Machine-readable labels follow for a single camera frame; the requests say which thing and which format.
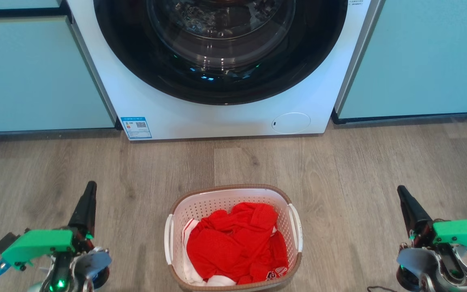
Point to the white front-load washing machine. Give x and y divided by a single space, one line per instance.
201 117

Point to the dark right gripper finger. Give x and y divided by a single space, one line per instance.
414 215

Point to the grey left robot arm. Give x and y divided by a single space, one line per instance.
91 263

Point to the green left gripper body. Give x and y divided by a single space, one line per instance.
35 243

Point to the white garment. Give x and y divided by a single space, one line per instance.
191 273

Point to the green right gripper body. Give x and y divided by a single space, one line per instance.
460 233

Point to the blue energy label sticker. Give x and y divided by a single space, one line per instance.
136 127

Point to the pale green large cabinet door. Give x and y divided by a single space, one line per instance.
31 77

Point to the round white filter cover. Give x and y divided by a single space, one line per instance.
291 123

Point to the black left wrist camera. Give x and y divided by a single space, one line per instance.
5 242

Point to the pale green wide cabinet door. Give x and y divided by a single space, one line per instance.
420 56

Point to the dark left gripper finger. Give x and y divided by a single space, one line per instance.
85 211

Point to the white laundry basket brown rim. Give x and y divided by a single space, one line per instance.
201 202

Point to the red mesh garment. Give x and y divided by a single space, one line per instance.
233 243

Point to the round black washing machine door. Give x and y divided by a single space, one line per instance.
124 61

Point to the pale green short cabinet door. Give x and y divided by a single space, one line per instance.
14 3

